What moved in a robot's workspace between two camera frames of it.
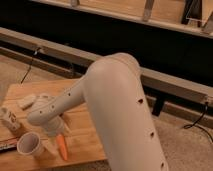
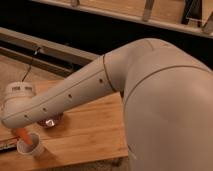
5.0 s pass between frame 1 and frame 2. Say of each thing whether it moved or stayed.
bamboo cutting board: stayed
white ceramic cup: stayed
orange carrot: moved
